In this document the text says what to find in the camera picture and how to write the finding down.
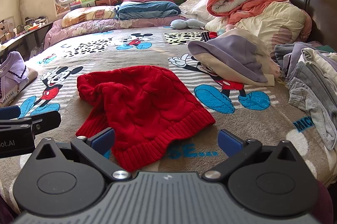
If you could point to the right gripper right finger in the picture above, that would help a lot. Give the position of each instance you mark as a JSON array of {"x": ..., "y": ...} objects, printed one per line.
[{"x": 239, "y": 152}]

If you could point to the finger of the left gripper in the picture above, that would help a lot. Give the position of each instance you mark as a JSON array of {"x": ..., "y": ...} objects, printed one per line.
[
  {"x": 11, "y": 112},
  {"x": 35, "y": 124}
]

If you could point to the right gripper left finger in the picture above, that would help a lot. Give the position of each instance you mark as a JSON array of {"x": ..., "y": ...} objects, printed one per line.
[{"x": 91, "y": 151}]

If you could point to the red knit sweater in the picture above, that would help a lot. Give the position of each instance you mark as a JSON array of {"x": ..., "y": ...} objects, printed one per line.
[{"x": 147, "y": 106}]

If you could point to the grey clothes pile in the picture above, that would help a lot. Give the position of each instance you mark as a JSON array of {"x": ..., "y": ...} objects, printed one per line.
[{"x": 310, "y": 76}]

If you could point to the lavender folded garment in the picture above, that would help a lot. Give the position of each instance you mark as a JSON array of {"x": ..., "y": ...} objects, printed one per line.
[{"x": 15, "y": 76}]

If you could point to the Mickey Mouse bed blanket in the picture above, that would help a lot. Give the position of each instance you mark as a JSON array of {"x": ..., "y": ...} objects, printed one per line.
[{"x": 248, "y": 111}]

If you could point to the pink floral quilt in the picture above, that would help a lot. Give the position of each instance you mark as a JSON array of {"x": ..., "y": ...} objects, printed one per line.
[{"x": 57, "y": 33}]

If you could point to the purple and cream garment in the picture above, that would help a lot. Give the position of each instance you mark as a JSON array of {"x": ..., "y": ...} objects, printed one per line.
[{"x": 239, "y": 56}]

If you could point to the yellow patterned pillow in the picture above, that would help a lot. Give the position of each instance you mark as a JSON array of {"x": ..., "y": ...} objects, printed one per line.
[{"x": 84, "y": 14}]

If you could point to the cream comforter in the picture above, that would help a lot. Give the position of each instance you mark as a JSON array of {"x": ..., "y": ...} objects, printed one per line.
[{"x": 279, "y": 23}]

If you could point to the light blue plush toy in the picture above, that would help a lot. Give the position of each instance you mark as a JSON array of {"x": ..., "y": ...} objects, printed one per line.
[{"x": 184, "y": 24}]

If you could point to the blue folded blanket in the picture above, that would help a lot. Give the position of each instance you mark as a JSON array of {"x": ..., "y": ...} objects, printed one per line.
[{"x": 153, "y": 9}]

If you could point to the dark wooden headboard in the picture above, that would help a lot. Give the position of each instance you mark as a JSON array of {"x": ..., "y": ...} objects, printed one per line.
[{"x": 323, "y": 15}]

